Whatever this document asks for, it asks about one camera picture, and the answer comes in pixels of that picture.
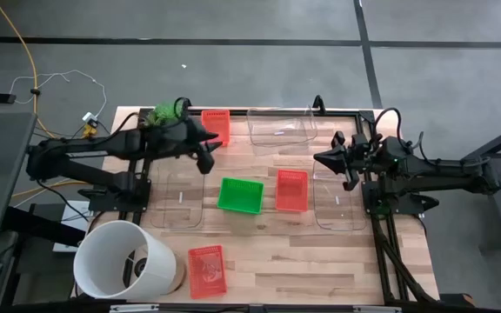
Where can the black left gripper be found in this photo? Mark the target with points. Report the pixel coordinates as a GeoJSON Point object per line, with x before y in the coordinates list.
{"type": "Point", "coordinates": [185, 139]}

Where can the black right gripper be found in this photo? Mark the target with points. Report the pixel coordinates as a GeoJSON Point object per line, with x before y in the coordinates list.
{"type": "Point", "coordinates": [359, 154]}

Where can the red plastic mesh basket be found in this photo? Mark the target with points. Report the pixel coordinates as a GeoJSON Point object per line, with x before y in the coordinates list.
{"type": "Point", "coordinates": [292, 191]}
{"type": "Point", "coordinates": [215, 121]}
{"type": "Point", "coordinates": [207, 271]}

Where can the green plastic mesh basket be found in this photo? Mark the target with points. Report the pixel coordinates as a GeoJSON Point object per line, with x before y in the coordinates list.
{"type": "Point", "coordinates": [231, 187]}
{"type": "Point", "coordinates": [242, 195]}
{"type": "Point", "coordinates": [239, 211]}

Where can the clear plastic bin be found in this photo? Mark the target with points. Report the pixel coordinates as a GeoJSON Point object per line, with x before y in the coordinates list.
{"type": "Point", "coordinates": [337, 213]}
{"type": "Point", "coordinates": [276, 130]}
{"type": "Point", "coordinates": [185, 208]}

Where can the white lamp shade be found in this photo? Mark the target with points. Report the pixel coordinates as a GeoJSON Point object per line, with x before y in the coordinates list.
{"type": "Point", "coordinates": [102, 243]}

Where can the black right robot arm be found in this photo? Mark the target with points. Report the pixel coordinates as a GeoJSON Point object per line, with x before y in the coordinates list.
{"type": "Point", "coordinates": [442, 174]}

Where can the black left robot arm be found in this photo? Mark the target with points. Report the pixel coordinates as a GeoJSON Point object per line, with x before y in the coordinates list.
{"type": "Point", "coordinates": [102, 145]}

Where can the green succulent in white pot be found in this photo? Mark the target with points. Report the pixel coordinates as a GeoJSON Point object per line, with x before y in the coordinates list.
{"type": "Point", "coordinates": [163, 113]}

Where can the white plug adapter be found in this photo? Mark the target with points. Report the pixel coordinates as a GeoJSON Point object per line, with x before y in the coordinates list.
{"type": "Point", "coordinates": [88, 116]}

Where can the round wooden lamp base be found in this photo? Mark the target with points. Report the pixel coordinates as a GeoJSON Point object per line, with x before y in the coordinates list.
{"type": "Point", "coordinates": [180, 278]}

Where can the white flat box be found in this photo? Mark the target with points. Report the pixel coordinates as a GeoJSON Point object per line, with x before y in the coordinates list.
{"type": "Point", "coordinates": [74, 213]}

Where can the black metal beam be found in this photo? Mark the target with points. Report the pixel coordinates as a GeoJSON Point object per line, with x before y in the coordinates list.
{"type": "Point", "coordinates": [37, 224]}

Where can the black aluminium rail frame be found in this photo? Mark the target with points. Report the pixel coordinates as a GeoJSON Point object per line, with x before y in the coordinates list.
{"type": "Point", "coordinates": [237, 112]}

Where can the black frame bracket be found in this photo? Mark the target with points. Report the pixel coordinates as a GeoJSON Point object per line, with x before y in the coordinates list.
{"type": "Point", "coordinates": [187, 105]}
{"type": "Point", "coordinates": [318, 102]}

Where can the silver metal bracket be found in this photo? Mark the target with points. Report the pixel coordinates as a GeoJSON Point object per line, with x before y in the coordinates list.
{"type": "Point", "coordinates": [376, 309]}
{"type": "Point", "coordinates": [133, 308]}

